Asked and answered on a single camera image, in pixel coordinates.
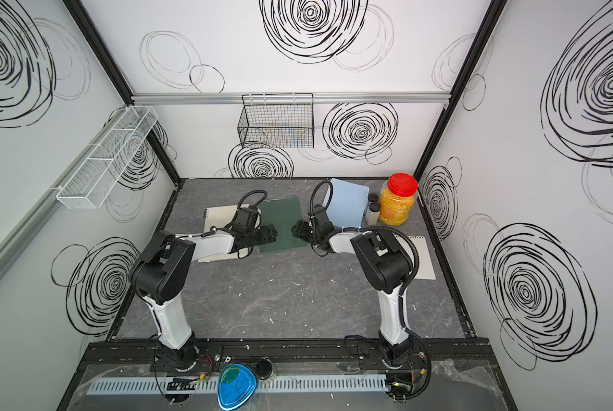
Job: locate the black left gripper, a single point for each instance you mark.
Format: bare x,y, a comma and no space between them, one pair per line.
266,235

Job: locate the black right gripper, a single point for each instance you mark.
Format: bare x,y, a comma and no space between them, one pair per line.
300,230

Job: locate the green spiral notepad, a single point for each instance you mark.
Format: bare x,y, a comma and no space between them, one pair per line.
283,215

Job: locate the light blue spiral notebook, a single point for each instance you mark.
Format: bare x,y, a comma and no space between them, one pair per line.
348,205

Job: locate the torn lined paper page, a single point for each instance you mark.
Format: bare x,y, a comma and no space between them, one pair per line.
426,270

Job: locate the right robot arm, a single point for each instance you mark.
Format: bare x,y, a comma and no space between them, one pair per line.
389,261

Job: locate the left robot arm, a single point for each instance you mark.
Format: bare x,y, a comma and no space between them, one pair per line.
161,271

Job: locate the beige spiral notebook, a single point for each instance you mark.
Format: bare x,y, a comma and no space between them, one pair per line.
218,217

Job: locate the beige powder spice bottle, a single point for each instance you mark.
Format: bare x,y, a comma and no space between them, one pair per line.
372,213

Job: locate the rear black-capped spice bottle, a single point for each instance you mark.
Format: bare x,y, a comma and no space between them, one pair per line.
373,198

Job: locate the corn flakes jar red lid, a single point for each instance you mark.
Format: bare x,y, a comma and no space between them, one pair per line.
397,198

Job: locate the black wire wall basket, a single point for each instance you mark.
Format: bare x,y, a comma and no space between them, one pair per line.
277,120

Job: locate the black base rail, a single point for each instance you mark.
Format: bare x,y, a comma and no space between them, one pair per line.
213,354

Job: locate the white wire wall shelf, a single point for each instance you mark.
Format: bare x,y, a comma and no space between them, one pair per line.
108,158

